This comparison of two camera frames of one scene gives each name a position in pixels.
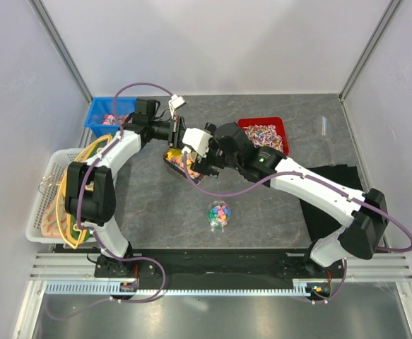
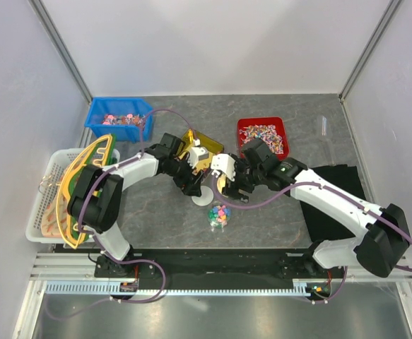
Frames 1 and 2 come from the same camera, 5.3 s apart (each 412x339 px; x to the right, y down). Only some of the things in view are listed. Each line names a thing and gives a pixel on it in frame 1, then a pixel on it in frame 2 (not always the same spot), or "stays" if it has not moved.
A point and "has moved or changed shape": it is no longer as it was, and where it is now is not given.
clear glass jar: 218,213 stays
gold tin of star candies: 174,158 has moved or changed shape
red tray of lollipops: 266,132 stays
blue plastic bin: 101,114 stays
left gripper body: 175,132 → 181,174
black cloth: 319,222 stays
